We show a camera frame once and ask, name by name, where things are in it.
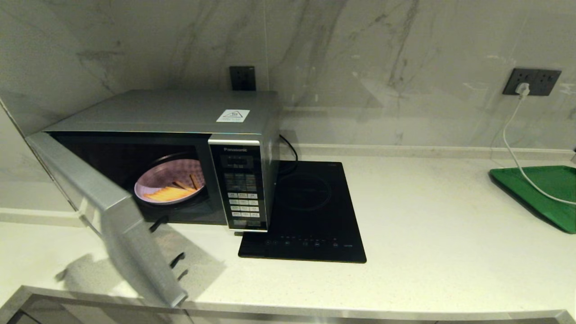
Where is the purple round plate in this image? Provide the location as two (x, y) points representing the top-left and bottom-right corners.
(134, 158), (207, 206)

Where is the silver Panasonic microwave oven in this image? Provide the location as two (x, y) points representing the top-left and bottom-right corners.
(43, 89), (280, 233)

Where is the silver black microwave door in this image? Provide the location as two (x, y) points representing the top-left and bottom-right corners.
(25, 132), (189, 309)

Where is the black microwave control panel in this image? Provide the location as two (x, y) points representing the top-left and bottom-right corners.
(208, 139), (269, 232)

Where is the black induction cooktop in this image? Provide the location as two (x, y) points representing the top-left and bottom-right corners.
(238, 161), (367, 264)

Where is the white warning sticker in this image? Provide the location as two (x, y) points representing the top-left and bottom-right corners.
(216, 109), (251, 123)

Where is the grey base cabinet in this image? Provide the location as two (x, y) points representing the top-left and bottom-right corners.
(0, 286), (576, 324)

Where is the green plastic tray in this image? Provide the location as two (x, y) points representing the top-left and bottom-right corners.
(489, 166), (576, 234)

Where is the black cable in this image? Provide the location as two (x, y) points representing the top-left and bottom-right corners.
(279, 134), (299, 176)

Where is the small black wall socket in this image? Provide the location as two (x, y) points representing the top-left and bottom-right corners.
(229, 66), (257, 91)

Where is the white power cable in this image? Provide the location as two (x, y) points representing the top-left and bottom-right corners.
(502, 96), (576, 206)

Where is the wide black wall socket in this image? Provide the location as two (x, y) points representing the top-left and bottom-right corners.
(503, 68), (562, 96)

